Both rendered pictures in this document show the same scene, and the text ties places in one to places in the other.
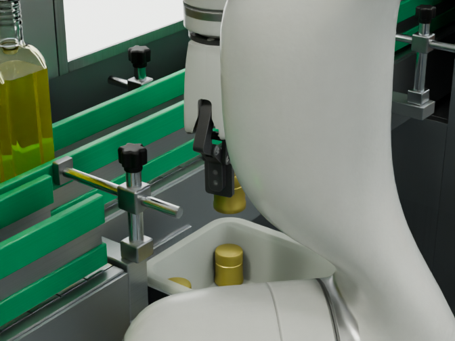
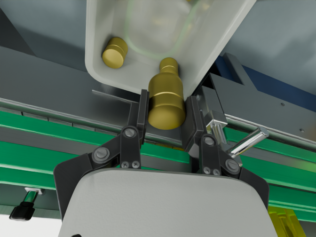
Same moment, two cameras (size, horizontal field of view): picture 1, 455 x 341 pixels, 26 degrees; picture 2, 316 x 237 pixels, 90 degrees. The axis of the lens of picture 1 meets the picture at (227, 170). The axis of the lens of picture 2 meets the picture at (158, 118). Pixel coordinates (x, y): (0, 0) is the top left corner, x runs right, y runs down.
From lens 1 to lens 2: 1.00 m
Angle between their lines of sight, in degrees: 61
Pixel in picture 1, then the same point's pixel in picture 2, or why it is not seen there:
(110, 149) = not seen: hidden behind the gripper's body
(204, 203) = (71, 92)
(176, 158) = (76, 133)
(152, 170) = (104, 139)
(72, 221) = (262, 171)
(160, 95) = (30, 173)
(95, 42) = (36, 224)
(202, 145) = (267, 192)
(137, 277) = (215, 106)
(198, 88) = not seen: outside the picture
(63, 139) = not seen: hidden behind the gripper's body
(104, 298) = (240, 113)
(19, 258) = (294, 173)
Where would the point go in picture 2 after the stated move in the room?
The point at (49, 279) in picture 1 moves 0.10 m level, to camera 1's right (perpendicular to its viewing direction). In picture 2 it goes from (266, 146) to (283, 105)
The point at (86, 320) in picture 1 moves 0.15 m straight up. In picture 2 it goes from (250, 112) to (297, 206)
